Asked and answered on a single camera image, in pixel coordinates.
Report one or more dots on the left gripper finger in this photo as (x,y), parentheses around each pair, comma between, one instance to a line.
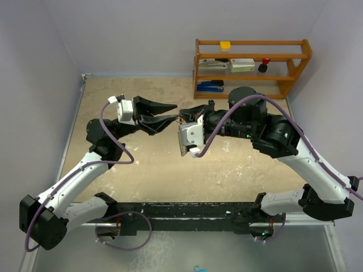
(148,107)
(153,125)

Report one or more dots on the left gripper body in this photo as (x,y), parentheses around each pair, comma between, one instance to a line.
(135,119)

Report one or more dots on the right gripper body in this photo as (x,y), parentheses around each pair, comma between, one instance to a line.
(211,115)

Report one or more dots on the red grey key holder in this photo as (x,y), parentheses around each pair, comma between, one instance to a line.
(183,149)

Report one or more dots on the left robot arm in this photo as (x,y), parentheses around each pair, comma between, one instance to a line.
(47,218)

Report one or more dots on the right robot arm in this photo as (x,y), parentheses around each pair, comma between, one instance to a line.
(325,196)

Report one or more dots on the blue stapler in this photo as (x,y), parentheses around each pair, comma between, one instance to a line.
(210,86)

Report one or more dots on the grey stapler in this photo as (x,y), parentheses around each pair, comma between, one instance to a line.
(214,63)

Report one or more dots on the white cardboard box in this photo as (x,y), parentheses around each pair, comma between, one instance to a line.
(242,65)

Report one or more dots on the yellow block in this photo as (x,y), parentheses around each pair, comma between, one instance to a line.
(225,46)

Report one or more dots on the wooden shelf rack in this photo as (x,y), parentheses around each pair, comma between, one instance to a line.
(289,58)

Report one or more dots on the blue object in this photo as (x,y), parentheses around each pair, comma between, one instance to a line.
(199,269)

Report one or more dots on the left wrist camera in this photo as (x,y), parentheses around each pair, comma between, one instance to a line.
(125,109)

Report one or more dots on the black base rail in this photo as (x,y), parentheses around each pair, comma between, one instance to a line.
(235,217)

